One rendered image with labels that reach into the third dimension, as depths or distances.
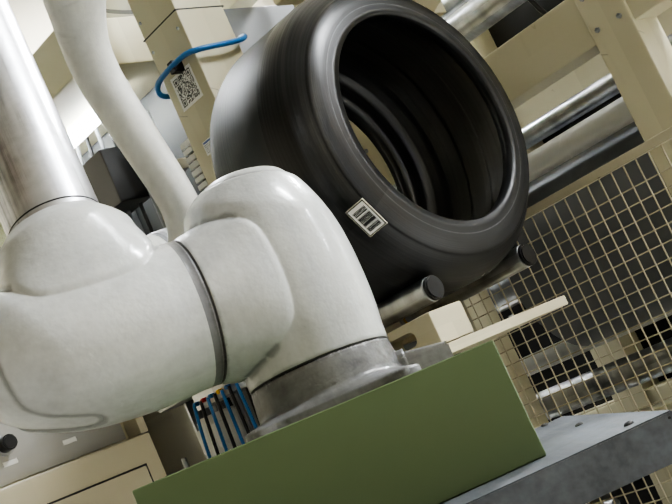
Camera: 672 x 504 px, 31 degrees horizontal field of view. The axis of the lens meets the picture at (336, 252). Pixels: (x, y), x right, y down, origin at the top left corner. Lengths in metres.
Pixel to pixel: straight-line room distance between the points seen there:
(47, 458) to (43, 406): 1.21
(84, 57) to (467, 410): 0.78
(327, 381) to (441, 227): 0.92
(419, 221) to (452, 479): 0.99
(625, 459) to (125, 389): 0.46
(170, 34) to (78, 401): 1.47
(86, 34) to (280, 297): 0.58
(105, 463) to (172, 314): 1.23
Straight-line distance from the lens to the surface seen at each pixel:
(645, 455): 1.01
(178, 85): 2.51
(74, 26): 1.60
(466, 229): 2.09
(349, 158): 1.97
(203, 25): 2.51
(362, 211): 1.96
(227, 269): 1.16
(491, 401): 1.08
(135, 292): 1.14
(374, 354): 1.18
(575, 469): 1.00
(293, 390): 1.16
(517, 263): 2.24
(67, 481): 2.30
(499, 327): 2.11
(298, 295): 1.17
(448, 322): 2.02
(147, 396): 1.15
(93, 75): 1.61
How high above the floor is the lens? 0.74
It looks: 8 degrees up
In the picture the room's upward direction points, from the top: 24 degrees counter-clockwise
